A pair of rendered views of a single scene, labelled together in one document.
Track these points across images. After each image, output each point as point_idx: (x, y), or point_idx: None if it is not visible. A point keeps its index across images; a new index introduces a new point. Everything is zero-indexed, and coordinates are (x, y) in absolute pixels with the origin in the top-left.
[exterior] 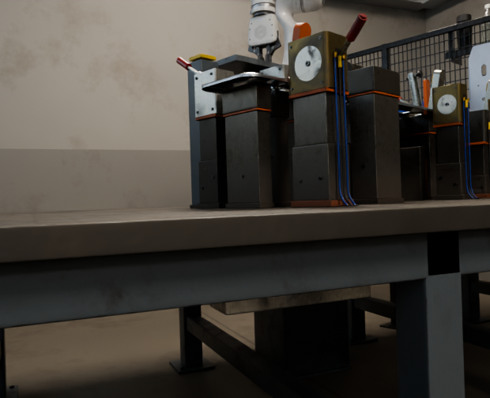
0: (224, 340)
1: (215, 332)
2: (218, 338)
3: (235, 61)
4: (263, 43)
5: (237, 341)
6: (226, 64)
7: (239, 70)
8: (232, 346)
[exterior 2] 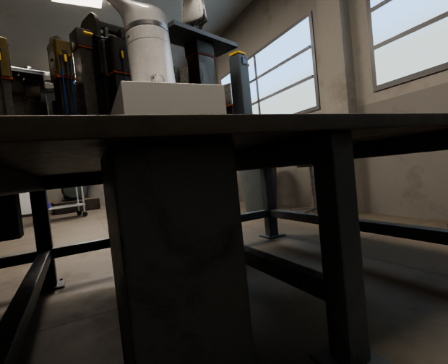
0: (257, 250)
1: (272, 256)
2: (264, 252)
3: (217, 55)
4: (195, 25)
5: (246, 250)
6: (224, 53)
7: (216, 46)
8: (248, 247)
